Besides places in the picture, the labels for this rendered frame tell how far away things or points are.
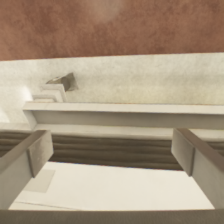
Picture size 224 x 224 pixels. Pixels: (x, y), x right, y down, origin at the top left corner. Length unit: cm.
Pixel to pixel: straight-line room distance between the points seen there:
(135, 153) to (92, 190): 43
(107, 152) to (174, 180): 43
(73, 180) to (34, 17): 92
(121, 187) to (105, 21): 82
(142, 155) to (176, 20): 67
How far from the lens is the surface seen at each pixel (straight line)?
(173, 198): 24
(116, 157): 65
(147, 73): 100
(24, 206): 26
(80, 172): 26
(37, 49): 110
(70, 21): 97
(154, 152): 68
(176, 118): 72
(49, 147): 17
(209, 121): 77
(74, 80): 103
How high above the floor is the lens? 91
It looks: 51 degrees down
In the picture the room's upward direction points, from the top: 169 degrees counter-clockwise
